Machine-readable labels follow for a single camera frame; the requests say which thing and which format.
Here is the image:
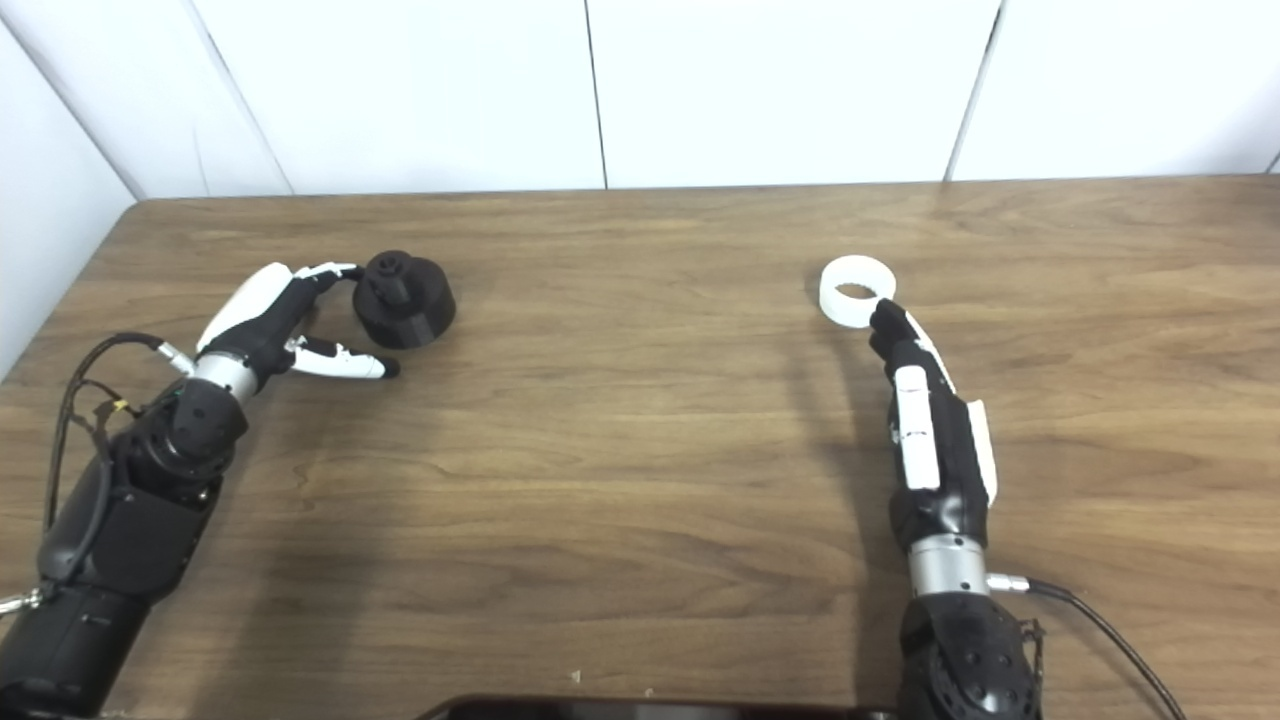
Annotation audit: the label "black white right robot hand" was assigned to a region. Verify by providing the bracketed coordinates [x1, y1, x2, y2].
[868, 298, 999, 553]

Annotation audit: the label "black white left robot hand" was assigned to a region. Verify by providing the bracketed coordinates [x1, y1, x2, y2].
[195, 262, 401, 386]

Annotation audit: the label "round black plastic part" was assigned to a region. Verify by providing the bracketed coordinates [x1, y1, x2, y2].
[352, 250, 457, 350]

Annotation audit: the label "white toothed plastic ring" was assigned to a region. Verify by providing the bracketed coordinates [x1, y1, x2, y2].
[819, 255, 897, 329]

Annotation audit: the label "glossy black robot chest panel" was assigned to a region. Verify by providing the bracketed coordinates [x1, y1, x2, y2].
[415, 695, 901, 720]

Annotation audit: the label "thin wires with yellow connector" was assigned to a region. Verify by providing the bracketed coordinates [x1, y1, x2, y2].
[70, 380, 136, 436]

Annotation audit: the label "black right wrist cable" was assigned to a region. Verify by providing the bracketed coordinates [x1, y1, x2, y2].
[988, 573, 1186, 720]

